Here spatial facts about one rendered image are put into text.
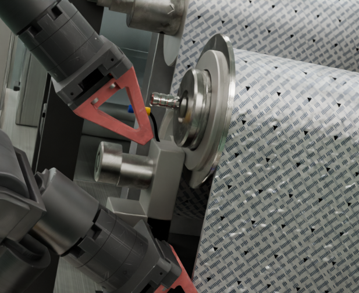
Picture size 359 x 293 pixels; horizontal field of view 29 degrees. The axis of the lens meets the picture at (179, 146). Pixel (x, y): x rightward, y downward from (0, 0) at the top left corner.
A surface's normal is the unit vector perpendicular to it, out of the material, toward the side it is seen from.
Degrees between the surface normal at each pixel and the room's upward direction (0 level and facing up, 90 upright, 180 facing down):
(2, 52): 90
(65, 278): 0
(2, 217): 110
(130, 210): 0
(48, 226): 101
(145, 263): 60
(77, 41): 73
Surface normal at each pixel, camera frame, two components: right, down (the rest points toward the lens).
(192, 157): -0.96, -0.15
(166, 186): 0.20, 0.23
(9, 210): 0.37, 0.57
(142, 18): 0.07, 0.69
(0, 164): 0.45, -0.80
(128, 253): 0.48, -0.14
